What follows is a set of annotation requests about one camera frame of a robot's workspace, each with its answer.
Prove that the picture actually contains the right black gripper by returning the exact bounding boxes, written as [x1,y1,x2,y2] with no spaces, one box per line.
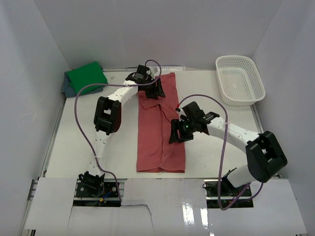
[169,118,196,144]

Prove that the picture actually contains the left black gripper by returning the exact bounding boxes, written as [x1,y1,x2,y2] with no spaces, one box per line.
[142,77,165,99]

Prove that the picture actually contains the red t-shirt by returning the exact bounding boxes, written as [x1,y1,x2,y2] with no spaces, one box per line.
[136,72,186,173]

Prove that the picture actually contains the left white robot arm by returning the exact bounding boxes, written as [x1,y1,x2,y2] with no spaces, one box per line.
[74,65,165,197]

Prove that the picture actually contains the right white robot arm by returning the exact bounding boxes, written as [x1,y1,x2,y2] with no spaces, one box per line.
[169,102,287,196]

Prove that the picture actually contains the white paper sheets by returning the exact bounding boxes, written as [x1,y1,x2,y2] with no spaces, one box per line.
[161,66,186,71]

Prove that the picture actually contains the green folded t-shirt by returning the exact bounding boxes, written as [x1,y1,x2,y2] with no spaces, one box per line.
[66,61,108,93]

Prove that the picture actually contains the white plastic basket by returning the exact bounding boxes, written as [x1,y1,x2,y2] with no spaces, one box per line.
[215,56,266,106]

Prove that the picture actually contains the blue folded t-shirt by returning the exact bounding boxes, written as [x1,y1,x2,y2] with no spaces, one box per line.
[61,72,103,98]

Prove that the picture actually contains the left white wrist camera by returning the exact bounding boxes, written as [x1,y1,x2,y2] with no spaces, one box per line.
[148,66,160,77]

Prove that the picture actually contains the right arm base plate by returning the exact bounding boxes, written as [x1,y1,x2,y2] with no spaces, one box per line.
[202,181,254,209]

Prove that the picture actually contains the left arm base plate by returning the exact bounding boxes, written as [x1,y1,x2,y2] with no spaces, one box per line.
[73,181,121,207]

